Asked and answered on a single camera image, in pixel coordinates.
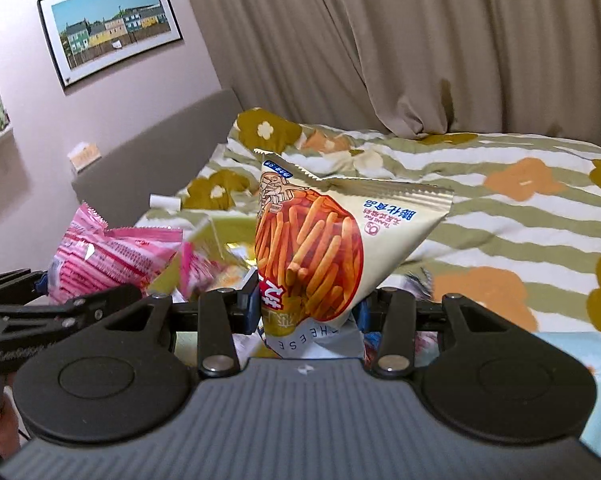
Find beige fry stick snack packet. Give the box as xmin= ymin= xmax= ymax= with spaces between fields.
xmin=253 ymin=148 xmax=455 ymax=361

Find orange yellow snack packet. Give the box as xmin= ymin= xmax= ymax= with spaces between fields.
xmin=209 ymin=259 xmax=252 ymax=292

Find grey headboard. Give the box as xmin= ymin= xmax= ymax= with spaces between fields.
xmin=71 ymin=88 xmax=246 ymax=217

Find orange tissue box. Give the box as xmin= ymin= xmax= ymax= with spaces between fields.
xmin=66 ymin=140 xmax=103 ymax=169

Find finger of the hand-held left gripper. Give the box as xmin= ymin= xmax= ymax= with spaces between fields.
xmin=0 ymin=268 xmax=49 ymax=307
xmin=0 ymin=283 xmax=144 ymax=337

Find pink striped snack packet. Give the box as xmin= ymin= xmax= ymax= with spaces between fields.
xmin=47 ymin=202 xmax=184 ymax=307

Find green cardboard box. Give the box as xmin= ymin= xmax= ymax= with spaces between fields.
xmin=145 ymin=212 xmax=259 ymax=307

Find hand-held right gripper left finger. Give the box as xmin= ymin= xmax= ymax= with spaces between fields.
xmin=88 ymin=267 xmax=261 ymax=379

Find floral striped blanket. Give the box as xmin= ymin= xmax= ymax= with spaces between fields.
xmin=144 ymin=107 xmax=601 ymax=363

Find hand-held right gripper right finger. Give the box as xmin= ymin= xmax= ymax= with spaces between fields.
xmin=357 ymin=288 xmax=537 ymax=380

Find framed houses picture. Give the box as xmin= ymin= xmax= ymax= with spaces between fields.
xmin=36 ymin=0 xmax=184 ymax=92

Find beige curtain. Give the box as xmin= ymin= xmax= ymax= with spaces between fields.
xmin=175 ymin=0 xmax=601 ymax=150

